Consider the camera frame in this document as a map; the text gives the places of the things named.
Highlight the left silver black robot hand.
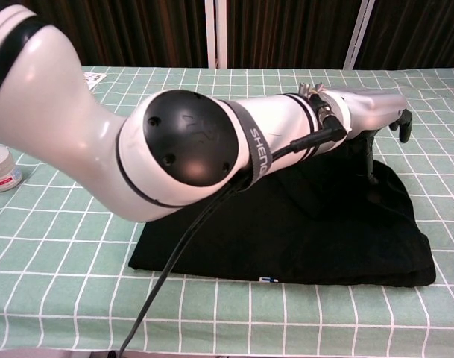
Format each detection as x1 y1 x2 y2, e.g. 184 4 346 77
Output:
345 87 414 186

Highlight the black T-shirt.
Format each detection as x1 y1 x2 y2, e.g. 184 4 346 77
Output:
128 139 436 288

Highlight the dark brown curtain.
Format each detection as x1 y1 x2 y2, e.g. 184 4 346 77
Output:
355 0 454 71
226 0 365 70
28 0 209 69

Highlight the green checked tablecloth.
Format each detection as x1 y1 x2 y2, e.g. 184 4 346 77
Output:
0 66 454 354

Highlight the white food picture packet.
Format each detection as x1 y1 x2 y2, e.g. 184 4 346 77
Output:
83 70 108 90

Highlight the white partition frame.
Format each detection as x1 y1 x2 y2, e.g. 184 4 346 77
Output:
203 0 228 69
341 0 377 71

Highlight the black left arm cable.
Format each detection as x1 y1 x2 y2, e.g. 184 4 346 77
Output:
116 95 349 358

